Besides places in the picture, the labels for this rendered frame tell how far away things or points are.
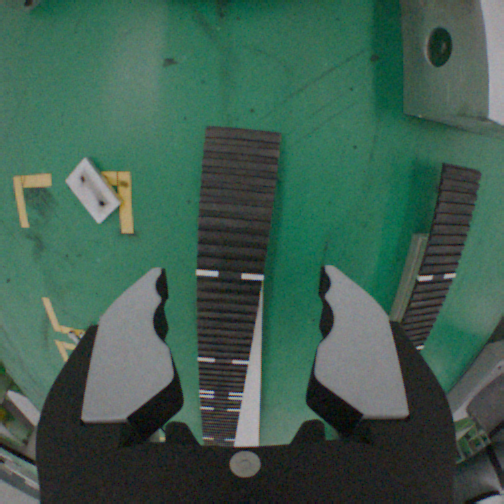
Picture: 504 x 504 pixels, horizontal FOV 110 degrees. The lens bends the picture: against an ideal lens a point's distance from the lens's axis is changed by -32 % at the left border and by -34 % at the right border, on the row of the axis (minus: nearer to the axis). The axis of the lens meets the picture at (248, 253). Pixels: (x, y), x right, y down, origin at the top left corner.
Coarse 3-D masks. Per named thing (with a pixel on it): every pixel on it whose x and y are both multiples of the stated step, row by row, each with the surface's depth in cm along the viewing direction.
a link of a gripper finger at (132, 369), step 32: (160, 288) 11; (128, 320) 8; (160, 320) 9; (96, 352) 7; (128, 352) 7; (160, 352) 7; (96, 384) 6; (128, 384) 6; (160, 384) 6; (96, 416) 5; (128, 416) 5; (160, 416) 6
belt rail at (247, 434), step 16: (256, 320) 22; (256, 336) 23; (256, 352) 24; (256, 368) 25; (256, 384) 27; (256, 400) 28; (240, 416) 30; (256, 416) 30; (240, 432) 33; (256, 432) 33
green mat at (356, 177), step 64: (64, 0) 11; (128, 0) 12; (192, 0) 13; (256, 0) 13; (320, 0) 13; (384, 0) 12; (0, 64) 12; (64, 64) 14; (128, 64) 15; (192, 64) 15; (256, 64) 16; (320, 64) 16; (384, 64) 15; (0, 128) 16; (64, 128) 17; (128, 128) 17; (192, 128) 18; (256, 128) 18; (320, 128) 18; (384, 128) 18; (448, 128) 17; (0, 192) 19; (64, 192) 19; (192, 192) 20; (320, 192) 20; (384, 192) 20; (0, 256) 22; (64, 256) 22; (128, 256) 22; (192, 256) 23; (320, 256) 23; (384, 256) 23; (0, 320) 27; (64, 320) 26; (192, 320) 26; (448, 320) 28; (192, 384) 31; (448, 384) 37
